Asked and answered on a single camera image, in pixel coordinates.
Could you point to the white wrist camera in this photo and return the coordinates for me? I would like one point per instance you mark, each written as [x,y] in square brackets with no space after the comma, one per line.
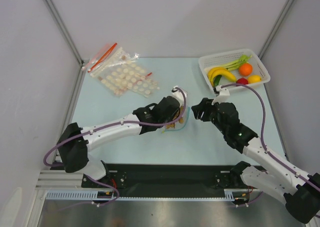
[179,94]
[222,94]

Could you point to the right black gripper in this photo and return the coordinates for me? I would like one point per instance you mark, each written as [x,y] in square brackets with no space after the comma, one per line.
[207,111]

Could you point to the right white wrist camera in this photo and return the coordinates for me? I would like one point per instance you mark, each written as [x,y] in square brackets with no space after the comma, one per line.
[222,94]

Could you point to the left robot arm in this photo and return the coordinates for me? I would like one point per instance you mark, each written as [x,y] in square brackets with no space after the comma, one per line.
[75,143]

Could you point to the green celery stalk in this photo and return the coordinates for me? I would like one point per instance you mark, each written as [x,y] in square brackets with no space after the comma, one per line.
[234,65]

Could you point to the polka dot zip bag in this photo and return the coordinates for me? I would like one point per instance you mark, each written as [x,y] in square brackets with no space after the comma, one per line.
[124,77]

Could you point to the yellow lemon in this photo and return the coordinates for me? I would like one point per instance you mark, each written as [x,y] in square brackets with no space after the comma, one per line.
[254,79]

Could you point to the yellow banana bunch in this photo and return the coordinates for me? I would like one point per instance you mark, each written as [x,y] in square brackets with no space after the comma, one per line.
[219,71]

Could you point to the orange fruit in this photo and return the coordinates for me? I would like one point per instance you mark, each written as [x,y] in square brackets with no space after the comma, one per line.
[245,69]

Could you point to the left aluminium frame post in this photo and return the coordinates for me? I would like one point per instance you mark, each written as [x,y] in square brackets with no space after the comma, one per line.
[52,9]

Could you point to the brown longan bunch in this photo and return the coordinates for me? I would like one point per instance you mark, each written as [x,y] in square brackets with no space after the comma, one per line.
[180,120]

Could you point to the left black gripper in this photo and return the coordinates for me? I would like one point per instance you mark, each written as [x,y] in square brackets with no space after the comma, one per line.
[173,115]

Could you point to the aluminium frame post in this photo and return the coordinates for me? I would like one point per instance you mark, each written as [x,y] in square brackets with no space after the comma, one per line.
[52,9]
[276,27]

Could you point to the white slotted cable duct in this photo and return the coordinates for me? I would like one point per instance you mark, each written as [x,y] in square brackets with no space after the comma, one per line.
[94,195]

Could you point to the green cucumber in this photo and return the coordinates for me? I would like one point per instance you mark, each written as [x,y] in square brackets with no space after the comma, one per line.
[217,80]

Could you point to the blue zipper clear bag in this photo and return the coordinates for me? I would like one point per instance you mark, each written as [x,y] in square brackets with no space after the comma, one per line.
[185,106]

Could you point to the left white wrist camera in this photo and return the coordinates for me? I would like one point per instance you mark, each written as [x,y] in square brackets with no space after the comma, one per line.
[179,94]

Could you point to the right aluminium frame post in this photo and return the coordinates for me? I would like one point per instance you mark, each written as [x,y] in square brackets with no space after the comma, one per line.
[276,27]

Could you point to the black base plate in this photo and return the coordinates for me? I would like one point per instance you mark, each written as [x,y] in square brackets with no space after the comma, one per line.
[163,181]

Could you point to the red pomegranate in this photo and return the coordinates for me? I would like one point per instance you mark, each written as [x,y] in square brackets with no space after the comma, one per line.
[242,81]

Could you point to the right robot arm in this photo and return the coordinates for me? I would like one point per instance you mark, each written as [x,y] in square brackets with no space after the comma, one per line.
[298,190]

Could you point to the white plastic basket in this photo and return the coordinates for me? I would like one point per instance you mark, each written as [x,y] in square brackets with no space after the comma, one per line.
[217,59]

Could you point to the red zipper clear bag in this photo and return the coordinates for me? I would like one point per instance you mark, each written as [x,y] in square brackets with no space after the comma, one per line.
[108,57]

